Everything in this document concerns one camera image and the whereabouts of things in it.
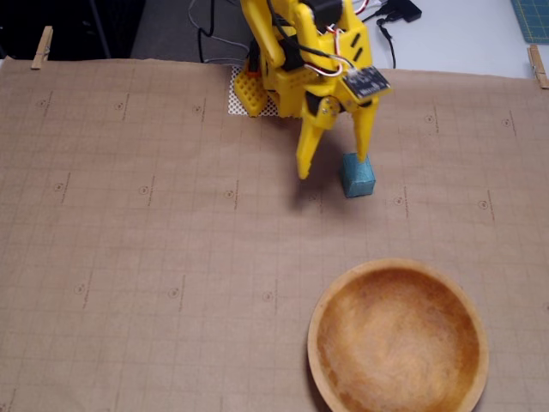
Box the black adapter box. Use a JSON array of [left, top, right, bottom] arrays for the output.
[[377, 0, 424, 23]]

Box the wooden clothespin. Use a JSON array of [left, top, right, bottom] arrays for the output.
[[30, 25, 54, 70], [526, 44, 549, 90]]

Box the gridded paper mat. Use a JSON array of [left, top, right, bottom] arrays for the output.
[[0, 58, 549, 412]]

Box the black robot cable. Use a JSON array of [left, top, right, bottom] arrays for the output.
[[196, 0, 216, 62]]

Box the blue block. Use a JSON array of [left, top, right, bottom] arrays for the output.
[[340, 152, 377, 199]]

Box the white perforated mat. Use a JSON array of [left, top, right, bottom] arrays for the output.
[[227, 66, 301, 118]]

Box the gray desk mat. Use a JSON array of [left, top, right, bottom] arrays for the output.
[[130, 0, 250, 64]]

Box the green cutting mat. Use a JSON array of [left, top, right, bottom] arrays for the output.
[[510, 0, 549, 43]]

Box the black camera circuit board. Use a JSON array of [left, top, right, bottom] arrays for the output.
[[341, 66, 393, 99]]

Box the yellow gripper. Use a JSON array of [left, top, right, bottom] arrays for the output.
[[276, 0, 381, 181]]

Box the servo wire bundle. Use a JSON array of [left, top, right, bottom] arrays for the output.
[[323, 24, 358, 79]]

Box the pink round plate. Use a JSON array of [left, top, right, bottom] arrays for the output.
[[306, 257, 490, 412]]

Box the black plug cable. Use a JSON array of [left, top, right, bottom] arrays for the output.
[[376, 15, 396, 70]]

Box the thin white cable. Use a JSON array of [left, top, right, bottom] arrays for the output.
[[188, 0, 252, 64]]

